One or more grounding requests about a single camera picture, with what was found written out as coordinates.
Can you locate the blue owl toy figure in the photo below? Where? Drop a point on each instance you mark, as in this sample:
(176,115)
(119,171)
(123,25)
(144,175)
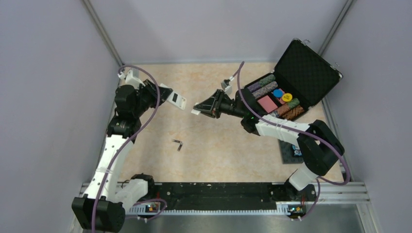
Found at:
(296,151)

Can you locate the black poker chip case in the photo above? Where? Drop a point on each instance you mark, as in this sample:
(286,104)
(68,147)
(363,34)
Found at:
(301,72)

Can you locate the pink card deck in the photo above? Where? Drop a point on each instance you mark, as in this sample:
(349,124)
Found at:
(267,104)

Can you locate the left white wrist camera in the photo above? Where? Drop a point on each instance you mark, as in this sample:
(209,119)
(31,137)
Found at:
(131,77)

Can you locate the black studded base plate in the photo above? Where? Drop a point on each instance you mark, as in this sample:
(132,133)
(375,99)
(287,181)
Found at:
(287,154)

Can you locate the aluminium frame rail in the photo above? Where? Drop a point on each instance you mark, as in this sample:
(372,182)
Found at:
(148,198)

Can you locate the blue round chip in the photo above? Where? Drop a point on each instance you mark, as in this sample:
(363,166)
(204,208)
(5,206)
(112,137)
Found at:
(278,93)

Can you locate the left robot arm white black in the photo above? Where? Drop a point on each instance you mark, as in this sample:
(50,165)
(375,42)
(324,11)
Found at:
(112,160)

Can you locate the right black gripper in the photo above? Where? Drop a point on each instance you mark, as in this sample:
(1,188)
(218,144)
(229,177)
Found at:
(212,107)

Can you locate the white remote control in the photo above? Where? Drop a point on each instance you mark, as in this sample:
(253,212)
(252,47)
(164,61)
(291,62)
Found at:
(175,98)

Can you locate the black mounting rail base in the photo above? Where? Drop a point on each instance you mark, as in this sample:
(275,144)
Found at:
(228,196)

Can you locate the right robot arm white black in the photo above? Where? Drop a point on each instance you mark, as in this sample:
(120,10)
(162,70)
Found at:
(319,146)

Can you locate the white battery cover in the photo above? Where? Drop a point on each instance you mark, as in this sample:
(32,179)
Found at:
(196,112)

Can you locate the yellow round chip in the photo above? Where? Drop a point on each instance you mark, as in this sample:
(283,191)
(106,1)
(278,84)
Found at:
(287,97)

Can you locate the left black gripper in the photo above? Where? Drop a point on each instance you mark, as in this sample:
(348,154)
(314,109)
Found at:
(150,88)

